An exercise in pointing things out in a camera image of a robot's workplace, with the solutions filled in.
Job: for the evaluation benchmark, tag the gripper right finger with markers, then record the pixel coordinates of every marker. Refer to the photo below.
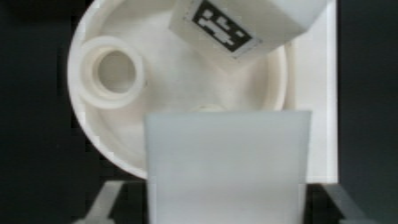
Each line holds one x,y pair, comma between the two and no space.
355,216

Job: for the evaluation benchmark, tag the white stool leg with tag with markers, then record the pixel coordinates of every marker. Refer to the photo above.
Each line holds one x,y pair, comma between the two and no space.
239,28

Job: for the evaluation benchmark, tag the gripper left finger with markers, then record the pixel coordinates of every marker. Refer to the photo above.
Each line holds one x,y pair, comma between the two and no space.
99,214

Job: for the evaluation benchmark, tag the white L-shaped obstacle frame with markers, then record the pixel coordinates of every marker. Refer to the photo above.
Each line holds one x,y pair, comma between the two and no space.
312,52

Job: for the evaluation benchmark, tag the white round stool seat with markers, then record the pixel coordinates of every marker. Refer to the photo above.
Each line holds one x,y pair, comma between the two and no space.
140,74

